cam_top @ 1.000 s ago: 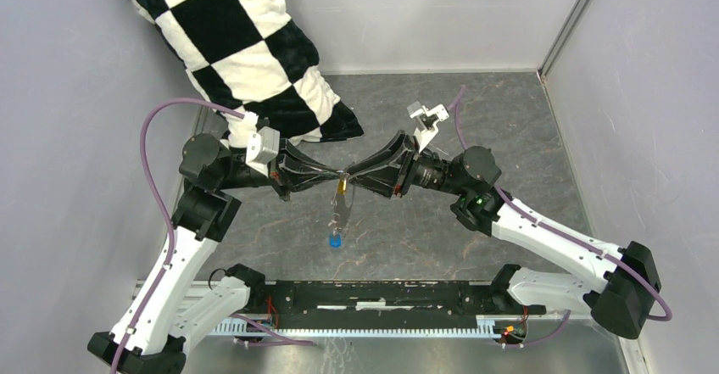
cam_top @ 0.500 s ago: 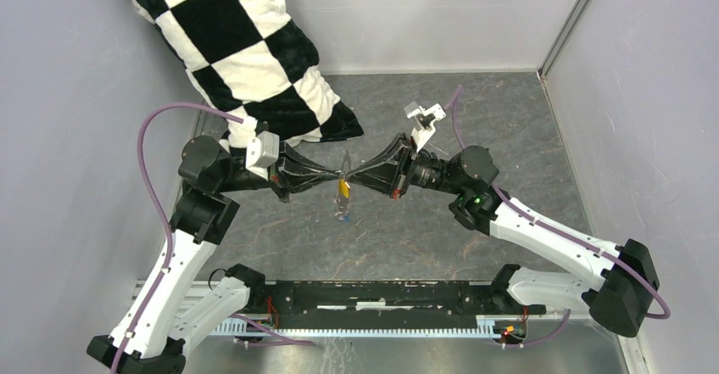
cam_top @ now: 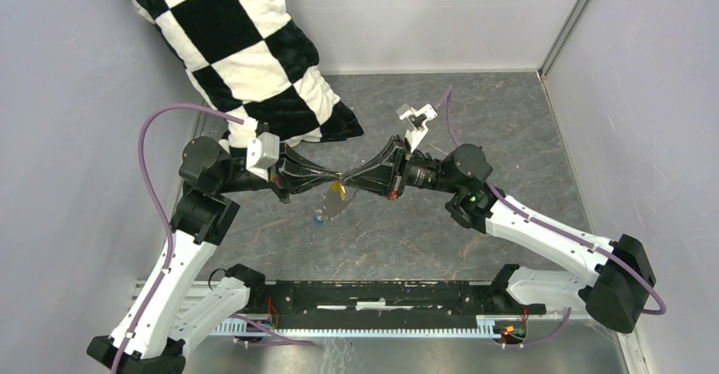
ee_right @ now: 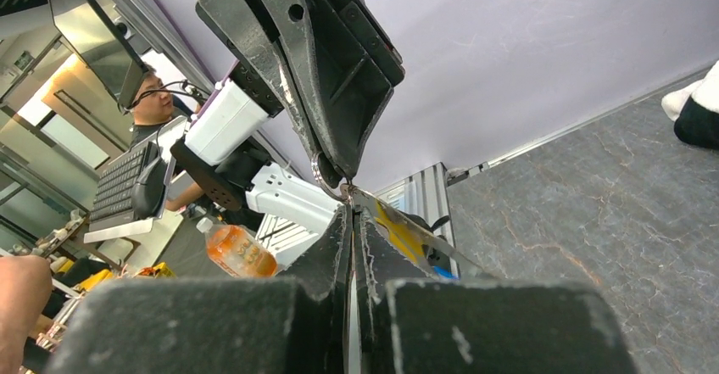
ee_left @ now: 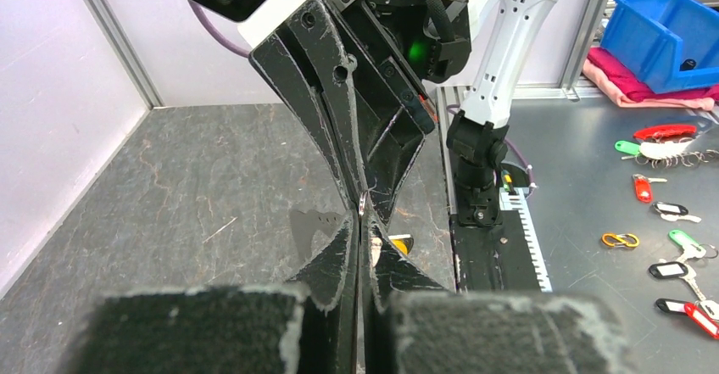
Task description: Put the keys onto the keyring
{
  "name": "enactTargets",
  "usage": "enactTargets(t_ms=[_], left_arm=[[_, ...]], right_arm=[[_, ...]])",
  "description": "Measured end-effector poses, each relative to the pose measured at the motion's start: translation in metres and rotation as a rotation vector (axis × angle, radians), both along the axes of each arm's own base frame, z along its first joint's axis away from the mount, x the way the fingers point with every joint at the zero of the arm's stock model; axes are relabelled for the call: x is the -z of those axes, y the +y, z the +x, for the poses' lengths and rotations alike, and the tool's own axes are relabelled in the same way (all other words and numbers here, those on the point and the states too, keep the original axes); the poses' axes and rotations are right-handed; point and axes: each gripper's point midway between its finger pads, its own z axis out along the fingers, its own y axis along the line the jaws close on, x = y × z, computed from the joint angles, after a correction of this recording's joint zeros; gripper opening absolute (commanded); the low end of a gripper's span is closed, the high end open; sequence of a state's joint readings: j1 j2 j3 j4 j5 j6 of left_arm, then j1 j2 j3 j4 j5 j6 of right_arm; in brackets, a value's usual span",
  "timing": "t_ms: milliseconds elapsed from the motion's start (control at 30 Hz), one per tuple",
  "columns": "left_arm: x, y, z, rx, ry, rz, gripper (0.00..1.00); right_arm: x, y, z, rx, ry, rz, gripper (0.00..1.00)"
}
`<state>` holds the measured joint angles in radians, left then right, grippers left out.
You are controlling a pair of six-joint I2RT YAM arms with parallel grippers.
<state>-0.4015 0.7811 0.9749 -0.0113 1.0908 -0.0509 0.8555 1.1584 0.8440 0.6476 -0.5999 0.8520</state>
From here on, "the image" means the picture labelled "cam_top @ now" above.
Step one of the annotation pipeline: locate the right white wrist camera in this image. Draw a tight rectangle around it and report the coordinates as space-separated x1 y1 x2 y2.
396 104 437 153

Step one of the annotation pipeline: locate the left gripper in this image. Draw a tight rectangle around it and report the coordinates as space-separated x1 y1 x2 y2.
217 141 340 203

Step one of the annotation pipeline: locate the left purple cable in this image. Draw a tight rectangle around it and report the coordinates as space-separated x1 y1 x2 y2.
109 103 319 374

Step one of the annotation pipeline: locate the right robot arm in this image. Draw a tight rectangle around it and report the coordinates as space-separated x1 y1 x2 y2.
339 137 666 333

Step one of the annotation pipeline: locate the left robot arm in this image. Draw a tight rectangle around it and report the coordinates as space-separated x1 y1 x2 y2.
86 133 337 373

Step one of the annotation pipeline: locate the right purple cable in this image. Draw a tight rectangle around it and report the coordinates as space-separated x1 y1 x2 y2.
435 85 668 349

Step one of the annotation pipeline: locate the purple cable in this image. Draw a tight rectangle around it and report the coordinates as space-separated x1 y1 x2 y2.
435 85 668 349
109 103 319 374

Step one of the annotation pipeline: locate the black white checkered blanket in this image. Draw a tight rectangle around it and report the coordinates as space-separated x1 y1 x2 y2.
131 0 364 148

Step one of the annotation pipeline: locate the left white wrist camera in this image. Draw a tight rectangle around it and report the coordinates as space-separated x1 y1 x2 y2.
246 132 280 181

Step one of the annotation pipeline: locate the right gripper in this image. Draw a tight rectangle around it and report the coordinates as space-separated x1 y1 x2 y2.
343 135 461 200

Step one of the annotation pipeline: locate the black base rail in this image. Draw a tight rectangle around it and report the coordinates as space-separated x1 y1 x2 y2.
243 281 547 330

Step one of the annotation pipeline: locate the yellow tagged key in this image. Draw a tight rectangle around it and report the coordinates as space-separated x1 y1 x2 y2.
330 181 347 201

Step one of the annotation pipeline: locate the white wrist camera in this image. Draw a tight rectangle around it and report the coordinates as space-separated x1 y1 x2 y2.
246 132 280 181
396 104 437 153

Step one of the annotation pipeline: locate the white slotted cable duct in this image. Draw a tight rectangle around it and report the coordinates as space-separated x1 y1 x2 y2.
209 317 522 340

